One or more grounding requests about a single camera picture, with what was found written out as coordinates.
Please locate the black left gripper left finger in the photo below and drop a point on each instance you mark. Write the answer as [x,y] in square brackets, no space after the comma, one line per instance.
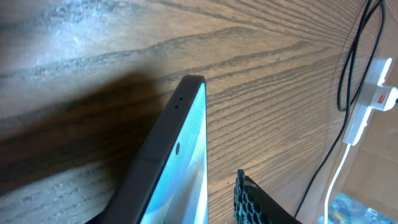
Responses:
[96,219]

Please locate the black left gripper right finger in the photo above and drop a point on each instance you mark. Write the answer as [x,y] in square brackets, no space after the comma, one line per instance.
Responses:
[252,205]

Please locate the black Galaxy smartphone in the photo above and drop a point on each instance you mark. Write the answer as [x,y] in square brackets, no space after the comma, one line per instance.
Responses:
[168,179]

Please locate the white power strip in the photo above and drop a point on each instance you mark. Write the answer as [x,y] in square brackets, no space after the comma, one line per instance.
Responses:
[359,119]

